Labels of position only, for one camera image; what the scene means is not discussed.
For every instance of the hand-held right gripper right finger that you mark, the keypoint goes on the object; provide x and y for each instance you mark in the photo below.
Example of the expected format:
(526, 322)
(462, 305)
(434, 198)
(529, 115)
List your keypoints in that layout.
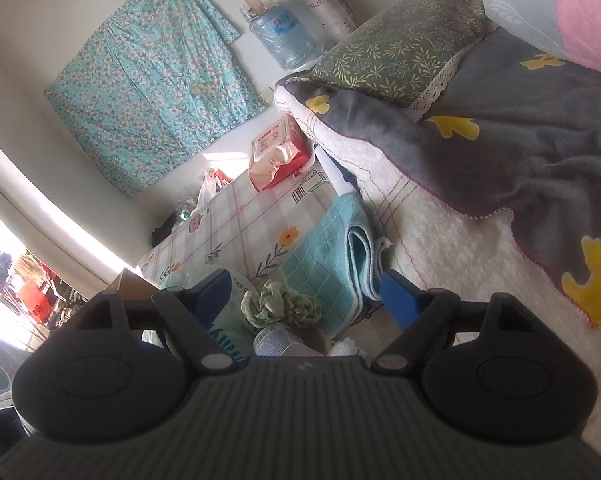
(400, 300)

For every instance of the grey blanket with yellow print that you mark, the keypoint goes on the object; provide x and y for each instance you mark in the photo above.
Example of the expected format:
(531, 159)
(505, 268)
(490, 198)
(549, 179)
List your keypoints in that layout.
(505, 150)

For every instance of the clear plastic bag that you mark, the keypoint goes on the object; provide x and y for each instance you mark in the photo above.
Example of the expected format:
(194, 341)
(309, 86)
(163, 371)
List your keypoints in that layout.
(205, 192)

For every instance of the teal checked towel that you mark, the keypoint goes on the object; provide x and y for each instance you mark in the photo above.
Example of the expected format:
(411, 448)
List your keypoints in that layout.
(330, 250)

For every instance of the crumpled clear plastic wrap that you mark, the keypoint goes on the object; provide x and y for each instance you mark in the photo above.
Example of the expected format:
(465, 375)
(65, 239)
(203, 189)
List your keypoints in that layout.
(185, 210)

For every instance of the black cloth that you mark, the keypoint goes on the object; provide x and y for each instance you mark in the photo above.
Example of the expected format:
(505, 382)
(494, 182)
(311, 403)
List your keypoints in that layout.
(163, 232)

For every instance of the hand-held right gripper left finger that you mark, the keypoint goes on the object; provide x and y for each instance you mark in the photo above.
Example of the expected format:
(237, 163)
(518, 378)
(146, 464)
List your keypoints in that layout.
(215, 285)

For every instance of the rolled floral vinyl sheet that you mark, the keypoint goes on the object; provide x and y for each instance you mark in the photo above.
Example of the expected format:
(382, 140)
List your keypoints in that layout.
(325, 5)

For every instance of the white stitched quilt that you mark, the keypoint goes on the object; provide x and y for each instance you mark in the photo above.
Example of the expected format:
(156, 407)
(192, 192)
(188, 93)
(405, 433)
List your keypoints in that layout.
(455, 260)

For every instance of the blue water jug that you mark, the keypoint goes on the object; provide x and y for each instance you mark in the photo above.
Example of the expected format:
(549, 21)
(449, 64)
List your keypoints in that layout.
(285, 40)

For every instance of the cardboard box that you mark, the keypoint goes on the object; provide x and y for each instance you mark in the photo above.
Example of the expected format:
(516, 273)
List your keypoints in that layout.
(130, 282)

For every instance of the beige wall socket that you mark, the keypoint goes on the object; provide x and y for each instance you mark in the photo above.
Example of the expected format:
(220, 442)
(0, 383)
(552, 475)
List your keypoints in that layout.
(266, 96)

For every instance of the teal floral wall cloth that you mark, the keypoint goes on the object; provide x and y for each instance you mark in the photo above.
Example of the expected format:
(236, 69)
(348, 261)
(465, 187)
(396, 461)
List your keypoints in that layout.
(145, 85)

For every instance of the green leaf print pillow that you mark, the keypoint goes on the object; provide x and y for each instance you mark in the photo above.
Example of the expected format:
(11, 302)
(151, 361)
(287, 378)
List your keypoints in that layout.
(405, 45)

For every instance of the pink and blue quilt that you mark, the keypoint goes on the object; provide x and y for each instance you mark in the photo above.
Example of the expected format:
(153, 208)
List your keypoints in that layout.
(590, 10)

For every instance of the red basket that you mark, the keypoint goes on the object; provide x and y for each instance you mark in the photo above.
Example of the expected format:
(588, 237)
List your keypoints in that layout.
(33, 300)

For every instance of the green scrunchie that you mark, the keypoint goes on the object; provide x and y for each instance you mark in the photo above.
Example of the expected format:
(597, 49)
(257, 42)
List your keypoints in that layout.
(270, 305)

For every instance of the pink wet wipes pack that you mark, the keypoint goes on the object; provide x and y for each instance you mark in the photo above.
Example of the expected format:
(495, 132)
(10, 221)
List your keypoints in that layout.
(275, 155)

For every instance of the white plastic bag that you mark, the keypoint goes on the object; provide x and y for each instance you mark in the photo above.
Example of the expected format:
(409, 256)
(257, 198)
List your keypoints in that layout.
(228, 335)

